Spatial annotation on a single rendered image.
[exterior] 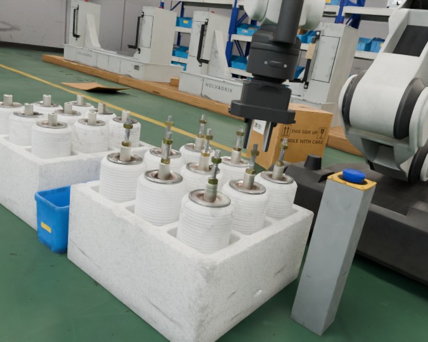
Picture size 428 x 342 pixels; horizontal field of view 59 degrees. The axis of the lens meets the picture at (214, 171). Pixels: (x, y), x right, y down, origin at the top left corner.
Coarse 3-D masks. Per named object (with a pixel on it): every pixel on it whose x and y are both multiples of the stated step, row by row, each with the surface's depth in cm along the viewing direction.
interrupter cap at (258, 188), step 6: (234, 180) 77; (240, 180) 78; (234, 186) 74; (240, 186) 76; (258, 186) 76; (240, 192) 72; (246, 192) 72; (252, 192) 72; (258, 192) 73; (264, 192) 74
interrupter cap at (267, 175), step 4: (264, 172) 86; (268, 172) 86; (272, 172) 87; (264, 176) 83; (268, 176) 84; (284, 176) 86; (288, 176) 86; (268, 180) 82; (272, 180) 81; (276, 180) 82; (280, 180) 82; (284, 180) 83; (288, 180) 83; (292, 180) 83; (284, 184) 81; (288, 184) 82
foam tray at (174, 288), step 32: (96, 192) 79; (96, 224) 76; (128, 224) 70; (288, 224) 79; (96, 256) 78; (128, 256) 71; (160, 256) 65; (192, 256) 61; (224, 256) 62; (256, 256) 71; (288, 256) 84; (128, 288) 72; (160, 288) 66; (192, 288) 61; (224, 288) 65; (256, 288) 76; (160, 320) 68; (192, 320) 62; (224, 320) 69
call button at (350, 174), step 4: (344, 172) 69; (348, 172) 68; (352, 172) 68; (356, 172) 69; (360, 172) 69; (344, 176) 69; (348, 176) 68; (352, 176) 68; (356, 176) 67; (360, 176) 67; (364, 176) 68; (352, 180) 68; (356, 180) 68; (360, 180) 68
